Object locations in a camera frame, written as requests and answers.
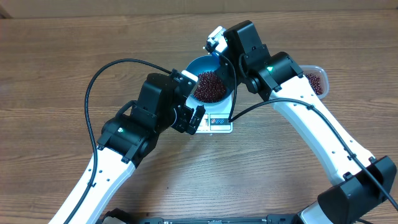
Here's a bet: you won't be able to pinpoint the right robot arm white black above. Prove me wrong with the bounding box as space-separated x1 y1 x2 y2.
205 21 397 223

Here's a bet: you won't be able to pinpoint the white digital kitchen scale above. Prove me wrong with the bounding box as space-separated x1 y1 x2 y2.
186 94 233 134

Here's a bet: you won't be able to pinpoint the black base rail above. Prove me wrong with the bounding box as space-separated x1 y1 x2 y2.
99 204 354 224

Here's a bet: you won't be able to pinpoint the red beans in bowl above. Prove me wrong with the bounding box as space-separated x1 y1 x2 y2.
193 72 227 103

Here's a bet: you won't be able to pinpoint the blue plastic measuring scoop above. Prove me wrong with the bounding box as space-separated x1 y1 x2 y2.
211 52 219 59

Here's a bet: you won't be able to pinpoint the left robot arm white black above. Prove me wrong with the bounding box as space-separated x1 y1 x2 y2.
51 70 205 223

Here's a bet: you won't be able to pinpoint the clear plastic container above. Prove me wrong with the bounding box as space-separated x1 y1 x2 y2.
300 65 330 99

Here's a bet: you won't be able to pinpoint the teal metal bowl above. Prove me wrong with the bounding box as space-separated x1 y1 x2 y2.
187 55 232 100

